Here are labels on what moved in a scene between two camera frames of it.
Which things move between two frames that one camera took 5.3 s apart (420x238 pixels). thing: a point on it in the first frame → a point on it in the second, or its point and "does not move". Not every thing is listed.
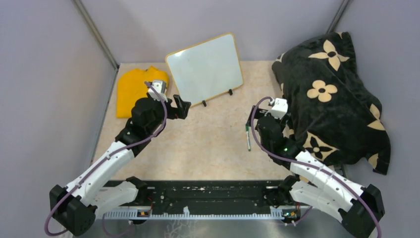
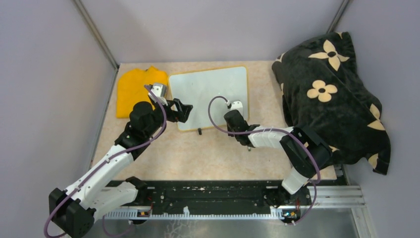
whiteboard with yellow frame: [205, 70] → [211, 92]
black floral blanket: [333, 115] does not move
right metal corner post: [338, 16] does not move
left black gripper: [181, 111] does not move
